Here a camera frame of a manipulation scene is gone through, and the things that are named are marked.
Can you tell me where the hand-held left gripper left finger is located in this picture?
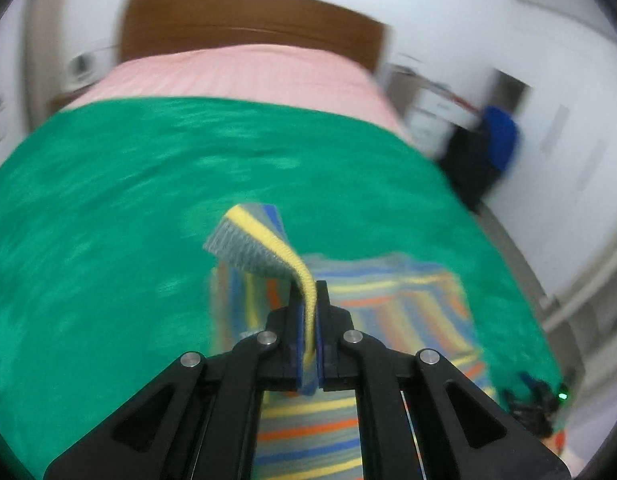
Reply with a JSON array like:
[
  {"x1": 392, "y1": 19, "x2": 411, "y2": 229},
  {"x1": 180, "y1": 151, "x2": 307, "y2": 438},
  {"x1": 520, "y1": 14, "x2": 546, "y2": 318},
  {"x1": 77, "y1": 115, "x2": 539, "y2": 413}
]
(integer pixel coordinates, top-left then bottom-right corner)
[{"x1": 43, "y1": 280, "x2": 305, "y2": 480}]

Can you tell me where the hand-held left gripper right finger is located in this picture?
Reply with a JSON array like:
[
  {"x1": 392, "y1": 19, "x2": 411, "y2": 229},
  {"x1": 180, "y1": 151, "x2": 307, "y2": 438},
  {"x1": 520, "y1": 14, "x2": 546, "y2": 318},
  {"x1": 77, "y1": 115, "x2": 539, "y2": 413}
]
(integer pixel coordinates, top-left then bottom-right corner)
[{"x1": 316, "y1": 280, "x2": 572, "y2": 480}]

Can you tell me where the striped knit sweater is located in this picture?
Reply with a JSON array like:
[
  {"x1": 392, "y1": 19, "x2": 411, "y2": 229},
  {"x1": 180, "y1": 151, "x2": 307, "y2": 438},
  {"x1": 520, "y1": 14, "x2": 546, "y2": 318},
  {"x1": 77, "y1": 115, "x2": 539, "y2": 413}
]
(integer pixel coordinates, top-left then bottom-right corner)
[{"x1": 203, "y1": 203, "x2": 494, "y2": 480}]

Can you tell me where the green blanket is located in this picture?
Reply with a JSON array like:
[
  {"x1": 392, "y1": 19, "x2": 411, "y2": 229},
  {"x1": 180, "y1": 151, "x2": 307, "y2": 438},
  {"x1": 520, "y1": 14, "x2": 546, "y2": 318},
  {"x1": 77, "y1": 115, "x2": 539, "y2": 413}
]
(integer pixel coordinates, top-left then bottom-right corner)
[{"x1": 0, "y1": 96, "x2": 564, "y2": 441}]

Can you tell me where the white desk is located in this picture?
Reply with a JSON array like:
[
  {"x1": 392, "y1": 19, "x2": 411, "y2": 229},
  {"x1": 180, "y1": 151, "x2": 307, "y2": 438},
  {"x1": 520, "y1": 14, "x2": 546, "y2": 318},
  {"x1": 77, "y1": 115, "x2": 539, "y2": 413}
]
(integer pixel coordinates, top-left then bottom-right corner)
[{"x1": 389, "y1": 62, "x2": 484, "y2": 141}]

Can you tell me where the blue jacket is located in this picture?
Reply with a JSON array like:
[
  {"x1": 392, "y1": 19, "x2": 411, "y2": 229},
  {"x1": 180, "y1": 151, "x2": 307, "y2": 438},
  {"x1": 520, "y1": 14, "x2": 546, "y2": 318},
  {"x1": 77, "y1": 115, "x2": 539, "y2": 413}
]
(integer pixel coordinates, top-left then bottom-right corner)
[{"x1": 481, "y1": 105, "x2": 519, "y2": 171}]

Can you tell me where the pink striped bedsheet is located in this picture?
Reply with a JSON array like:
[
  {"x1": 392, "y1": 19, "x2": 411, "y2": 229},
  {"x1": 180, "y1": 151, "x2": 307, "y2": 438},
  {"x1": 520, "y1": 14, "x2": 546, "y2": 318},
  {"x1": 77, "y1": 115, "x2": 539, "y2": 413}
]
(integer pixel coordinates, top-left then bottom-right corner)
[{"x1": 63, "y1": 44, "x2": 414, "y2": 143}]

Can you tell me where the brown wooden headboard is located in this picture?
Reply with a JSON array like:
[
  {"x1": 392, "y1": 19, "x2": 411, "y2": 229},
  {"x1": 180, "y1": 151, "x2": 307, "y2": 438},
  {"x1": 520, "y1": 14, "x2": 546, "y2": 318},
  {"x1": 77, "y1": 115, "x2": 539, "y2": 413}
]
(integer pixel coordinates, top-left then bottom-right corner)
[{"x1": 119, "y1": 0, "x2": 392, "y2": 73}]

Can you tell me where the small white fan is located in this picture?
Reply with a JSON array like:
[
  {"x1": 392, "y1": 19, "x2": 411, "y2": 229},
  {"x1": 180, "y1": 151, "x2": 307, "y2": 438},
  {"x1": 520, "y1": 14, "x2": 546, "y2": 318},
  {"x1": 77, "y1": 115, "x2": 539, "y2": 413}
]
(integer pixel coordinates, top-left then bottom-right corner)
[{"x1": 68, "y1": 52, "x2": 96, "y2": 81}]

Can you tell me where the beige curtain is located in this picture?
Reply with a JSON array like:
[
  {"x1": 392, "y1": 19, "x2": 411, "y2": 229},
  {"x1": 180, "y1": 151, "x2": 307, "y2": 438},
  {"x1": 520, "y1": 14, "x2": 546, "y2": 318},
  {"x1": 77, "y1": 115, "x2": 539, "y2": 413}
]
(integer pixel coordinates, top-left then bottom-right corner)
[{"x1": 23, "y1": 0, "x2": 64, "y2": 126}]

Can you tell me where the white wall pipe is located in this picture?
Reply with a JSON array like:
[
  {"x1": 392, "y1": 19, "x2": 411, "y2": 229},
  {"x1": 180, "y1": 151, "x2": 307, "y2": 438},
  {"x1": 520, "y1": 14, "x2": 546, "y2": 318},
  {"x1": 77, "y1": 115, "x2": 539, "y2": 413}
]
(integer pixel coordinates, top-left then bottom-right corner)
[{"x1": 539, "y1": 250, "x2": 617, "y2": 331}]

